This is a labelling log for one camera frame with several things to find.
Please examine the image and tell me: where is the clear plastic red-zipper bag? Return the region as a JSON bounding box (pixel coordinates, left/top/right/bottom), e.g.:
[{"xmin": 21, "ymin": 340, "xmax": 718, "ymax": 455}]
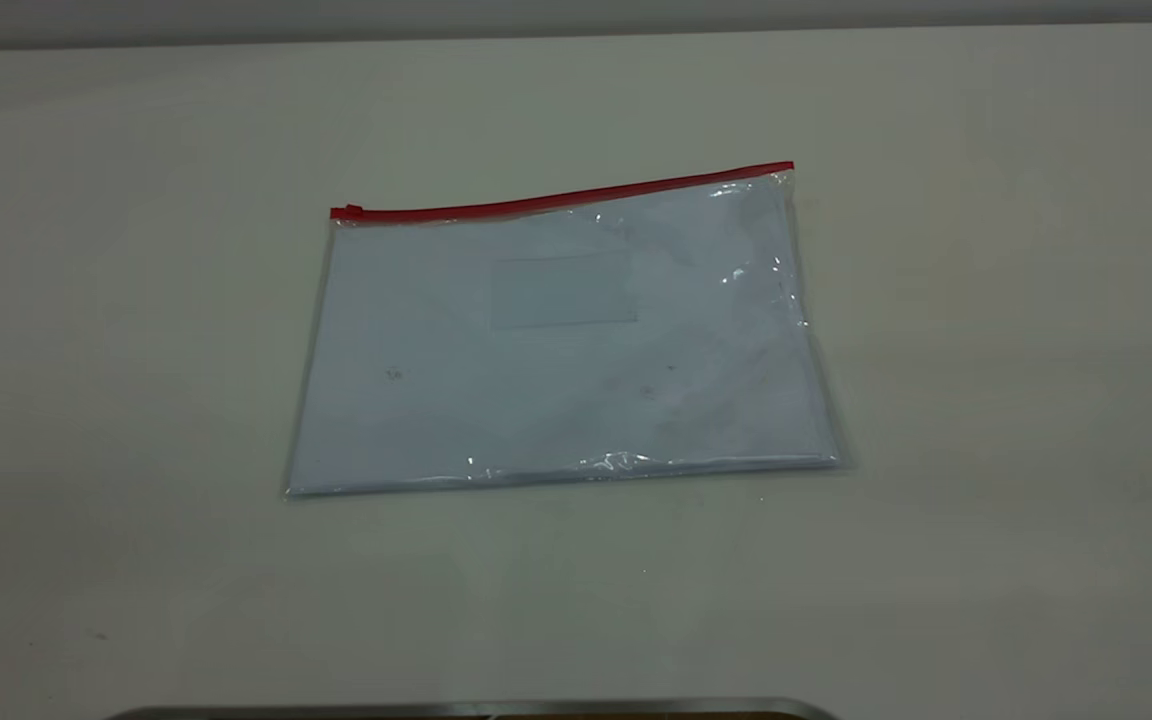
[{"xmin": 281, "ymin": 160, "xmax": 849, "ymax": 499}]

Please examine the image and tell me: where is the grey metal bar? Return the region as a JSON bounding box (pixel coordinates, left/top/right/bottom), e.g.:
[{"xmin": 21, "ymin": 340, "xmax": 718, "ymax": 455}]
[{"xmin": 104, "ymin": 697, "xmax": 839, "ymax": 720}]

